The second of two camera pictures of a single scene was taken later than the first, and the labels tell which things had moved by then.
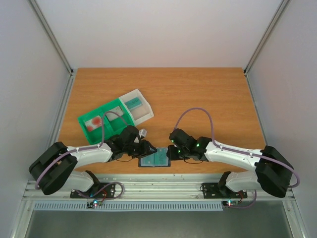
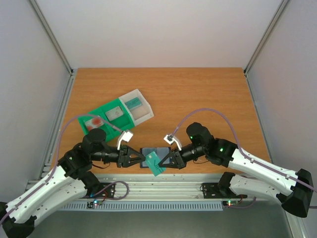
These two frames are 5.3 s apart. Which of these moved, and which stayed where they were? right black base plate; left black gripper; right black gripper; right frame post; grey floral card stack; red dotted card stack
Moved: left black gripper; right black gripper
Stayed: right black base plate; red dotted card stack; right frame post; grey floral card stack
